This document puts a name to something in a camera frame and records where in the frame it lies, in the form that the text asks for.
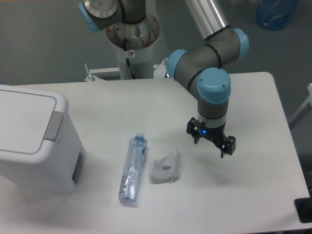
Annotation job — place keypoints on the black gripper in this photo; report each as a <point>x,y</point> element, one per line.
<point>226,144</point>

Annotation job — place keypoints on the white trash can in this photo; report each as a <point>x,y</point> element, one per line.
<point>39,145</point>

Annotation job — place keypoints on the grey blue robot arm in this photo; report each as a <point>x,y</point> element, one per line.
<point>201,72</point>

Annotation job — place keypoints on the crumpled clear plastic bag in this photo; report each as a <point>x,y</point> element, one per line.
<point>165,170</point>

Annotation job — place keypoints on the crushed clear plastic bottle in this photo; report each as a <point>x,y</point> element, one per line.
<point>132,171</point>

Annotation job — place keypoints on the black device at table edge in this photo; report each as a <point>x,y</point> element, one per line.
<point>304,209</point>

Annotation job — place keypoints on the white base bracket right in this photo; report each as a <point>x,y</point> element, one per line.
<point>160,70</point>

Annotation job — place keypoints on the white base bracket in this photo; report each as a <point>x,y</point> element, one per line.
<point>107,74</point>
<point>160,70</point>

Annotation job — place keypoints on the white frame at right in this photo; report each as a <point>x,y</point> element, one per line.
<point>302,110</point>

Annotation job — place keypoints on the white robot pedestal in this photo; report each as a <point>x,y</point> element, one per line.
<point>134,44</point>

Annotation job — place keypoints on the white base bracket left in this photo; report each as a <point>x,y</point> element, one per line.
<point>107,74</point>

